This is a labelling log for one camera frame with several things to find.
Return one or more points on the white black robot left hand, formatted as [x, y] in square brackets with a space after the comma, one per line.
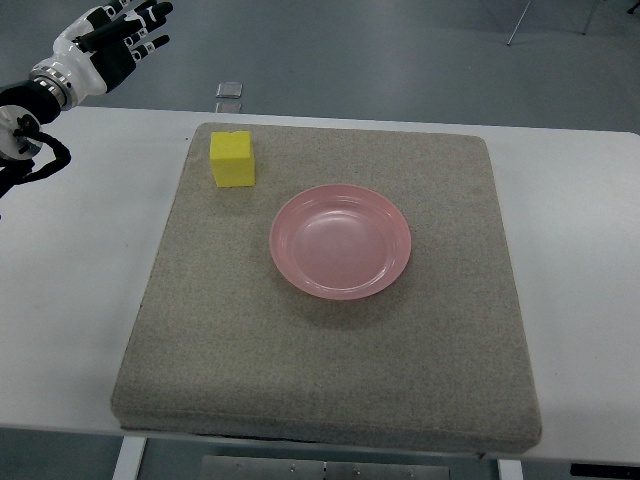
[100, 49]

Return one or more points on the yellow foam block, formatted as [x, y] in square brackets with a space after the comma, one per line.
[232, 159]

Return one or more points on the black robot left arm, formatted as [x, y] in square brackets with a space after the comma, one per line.
[28, 154]

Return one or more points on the upper silver floor plate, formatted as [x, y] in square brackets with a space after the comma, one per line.
[230, 90]

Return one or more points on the silver floor plate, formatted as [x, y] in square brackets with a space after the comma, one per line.
[230, 90]
[228, 107]

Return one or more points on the lower silver floor plate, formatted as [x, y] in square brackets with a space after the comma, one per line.
[228, 107]

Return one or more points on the pink plastic plate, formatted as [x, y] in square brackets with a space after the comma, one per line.
[340, 242]

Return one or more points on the beige fabric mat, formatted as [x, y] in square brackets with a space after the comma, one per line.
[438, 361]

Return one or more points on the white table leg left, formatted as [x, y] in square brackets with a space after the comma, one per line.
[130, 458]

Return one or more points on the white table leg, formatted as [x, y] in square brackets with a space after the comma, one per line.
[130, 458]
[510, 470]

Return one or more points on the metal chair leg left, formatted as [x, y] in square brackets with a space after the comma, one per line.
[518, 23]

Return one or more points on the metal chair leg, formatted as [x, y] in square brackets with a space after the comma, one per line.
[589, 19]
[518, 23]

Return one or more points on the metal chair leg right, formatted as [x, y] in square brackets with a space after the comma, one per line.
[589, 19]

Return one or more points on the white table leg right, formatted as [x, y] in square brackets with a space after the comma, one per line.
[510, 470]

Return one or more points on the grey metal base plate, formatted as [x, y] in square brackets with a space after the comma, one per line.
[227, 467]

